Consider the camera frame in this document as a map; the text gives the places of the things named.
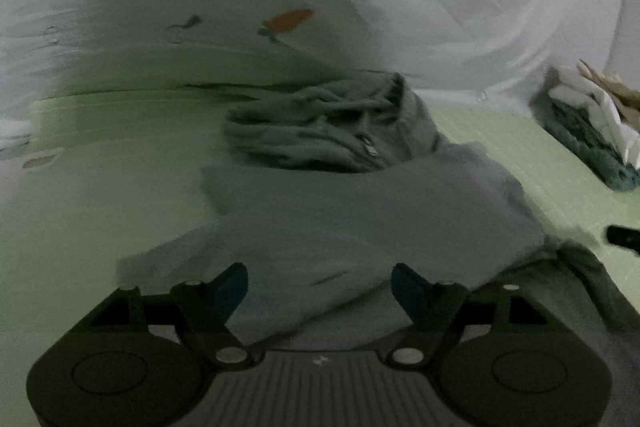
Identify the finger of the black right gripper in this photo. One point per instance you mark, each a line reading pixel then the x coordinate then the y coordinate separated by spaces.
pixel 623 237

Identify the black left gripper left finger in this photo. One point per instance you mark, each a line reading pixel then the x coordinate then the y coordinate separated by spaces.
pixel 202 310

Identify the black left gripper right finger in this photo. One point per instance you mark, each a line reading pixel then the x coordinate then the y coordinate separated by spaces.
pixel 432 309

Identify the grey zip hoodie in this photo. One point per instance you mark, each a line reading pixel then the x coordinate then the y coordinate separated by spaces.
pixel 322 191

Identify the dark teal folded garment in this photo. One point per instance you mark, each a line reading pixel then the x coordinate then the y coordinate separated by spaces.
pixel 570 126

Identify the beige folded garment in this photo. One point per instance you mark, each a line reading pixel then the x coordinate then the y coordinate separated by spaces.
pixel 626 100

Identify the white folded garment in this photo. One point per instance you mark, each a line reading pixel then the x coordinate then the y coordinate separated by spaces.
pixel 581 93

